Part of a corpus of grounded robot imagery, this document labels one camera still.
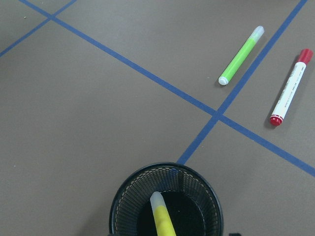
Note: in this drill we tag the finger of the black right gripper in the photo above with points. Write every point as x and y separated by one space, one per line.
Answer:
235 234

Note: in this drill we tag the green marker pen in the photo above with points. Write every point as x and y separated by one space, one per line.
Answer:
240 57

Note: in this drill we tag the red capped white marker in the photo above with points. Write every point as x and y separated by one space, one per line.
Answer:
287 95

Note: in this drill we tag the black mesh pen holder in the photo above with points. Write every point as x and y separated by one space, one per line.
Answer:
192 204

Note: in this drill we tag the yellow marker pen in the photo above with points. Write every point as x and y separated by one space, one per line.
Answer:
163 223

